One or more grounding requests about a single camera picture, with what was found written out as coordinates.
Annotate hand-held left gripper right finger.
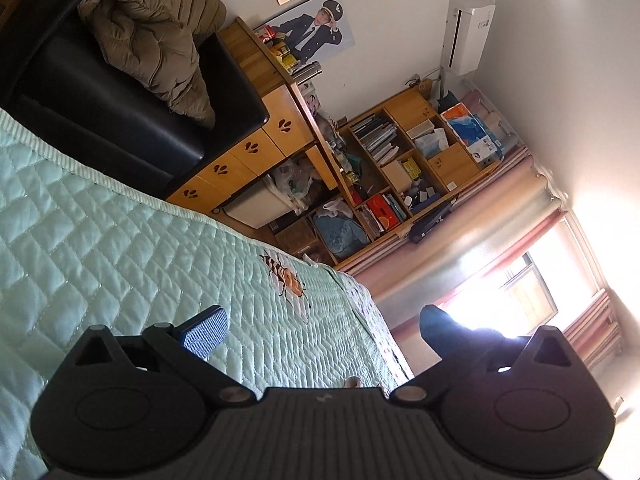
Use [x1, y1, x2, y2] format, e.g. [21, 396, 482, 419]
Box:
[392, 305, 571, 403]

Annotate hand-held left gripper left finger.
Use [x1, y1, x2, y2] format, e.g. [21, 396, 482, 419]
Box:
[75, 305, 256, 406]

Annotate pink curtain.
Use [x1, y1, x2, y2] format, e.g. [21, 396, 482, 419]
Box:
[562, 287, 623, 376]
[340, 160, 566, 311]

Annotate window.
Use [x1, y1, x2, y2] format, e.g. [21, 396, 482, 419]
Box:
[435, 220, 606, 351]

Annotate green quilted bee bedspread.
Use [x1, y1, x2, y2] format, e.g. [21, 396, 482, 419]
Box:
[0, 107, 416, 480]

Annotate dark hanging bag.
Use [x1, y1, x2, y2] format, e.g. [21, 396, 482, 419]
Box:
[409, 202, 458, 243]

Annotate cardboard box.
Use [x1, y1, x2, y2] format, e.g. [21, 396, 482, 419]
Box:
[272, 217, 326, 261]

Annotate red box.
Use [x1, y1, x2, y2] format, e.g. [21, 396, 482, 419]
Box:
[362, 195, 406, 226]

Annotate white storage box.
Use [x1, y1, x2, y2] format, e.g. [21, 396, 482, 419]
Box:
[224, 180, 296, 231]

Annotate blue cloth bag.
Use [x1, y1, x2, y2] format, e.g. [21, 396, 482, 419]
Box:
[312, 212, 368, 263]

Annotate wooden bookshelf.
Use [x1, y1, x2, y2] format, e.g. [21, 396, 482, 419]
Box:
[340, 87, 526, 271]

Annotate blue white box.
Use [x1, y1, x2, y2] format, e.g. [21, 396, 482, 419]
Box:
[442, 102, 505, 168]

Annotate row of books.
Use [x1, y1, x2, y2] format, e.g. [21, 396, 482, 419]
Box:
[350, 115, 398, 158]

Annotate wooden desk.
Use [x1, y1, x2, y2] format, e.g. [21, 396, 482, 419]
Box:
[165, 16, 361, 216]

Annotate black armchair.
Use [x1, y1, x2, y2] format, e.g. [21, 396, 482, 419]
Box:
[0, 0, 271, 201]

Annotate steel bottle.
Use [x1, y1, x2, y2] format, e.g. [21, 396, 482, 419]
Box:
[292, 60, 323, 83]

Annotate white air conditioner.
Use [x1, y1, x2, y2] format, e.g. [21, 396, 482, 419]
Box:
[442, 0, 497, 77]

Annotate brown padded jacket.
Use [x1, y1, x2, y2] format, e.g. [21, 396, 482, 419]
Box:
[77, 0, 228, 128]

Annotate wall poster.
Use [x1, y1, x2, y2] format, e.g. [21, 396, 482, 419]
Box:
[252, 0, 356, 61]

